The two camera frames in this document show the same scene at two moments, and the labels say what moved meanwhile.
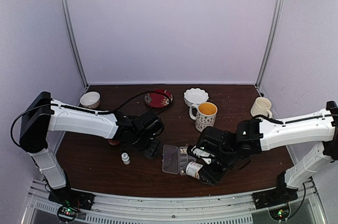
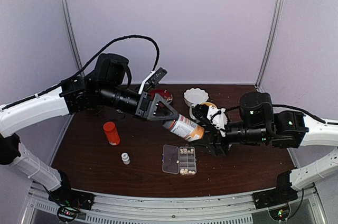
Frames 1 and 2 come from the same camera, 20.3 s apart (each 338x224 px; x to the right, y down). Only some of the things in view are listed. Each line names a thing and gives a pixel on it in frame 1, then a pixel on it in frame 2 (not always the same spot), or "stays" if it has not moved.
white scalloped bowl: x=195 y=96 stays
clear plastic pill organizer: x=175 y=159 stays
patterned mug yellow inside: x=206 y=116 stays
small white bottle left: x=125 y=158 stays
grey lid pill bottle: x=193 y=168 to x=185 y=128
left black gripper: x=153 y=150 to x=144 y=108
